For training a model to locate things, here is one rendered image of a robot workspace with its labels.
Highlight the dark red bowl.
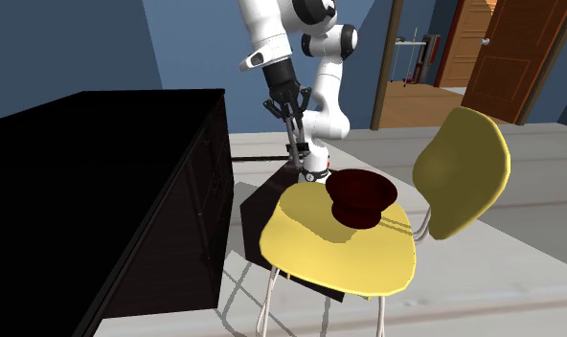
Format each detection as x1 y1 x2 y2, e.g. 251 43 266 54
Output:
325 168 399 231

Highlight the brown open door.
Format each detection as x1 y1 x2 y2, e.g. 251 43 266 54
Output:
461 0 567 126

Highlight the white folding table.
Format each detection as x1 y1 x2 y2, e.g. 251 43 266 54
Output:
389 27 427 88

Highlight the black chest of drawers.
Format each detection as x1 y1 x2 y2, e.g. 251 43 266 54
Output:
0 87 236 337

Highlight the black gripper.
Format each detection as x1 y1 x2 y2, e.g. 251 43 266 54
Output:
262 57 313 169

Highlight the yellow chair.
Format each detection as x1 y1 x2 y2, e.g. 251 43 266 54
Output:
255 105 512 337

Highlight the light brown panelled door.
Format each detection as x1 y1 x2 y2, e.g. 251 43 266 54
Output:
434 0 498 89

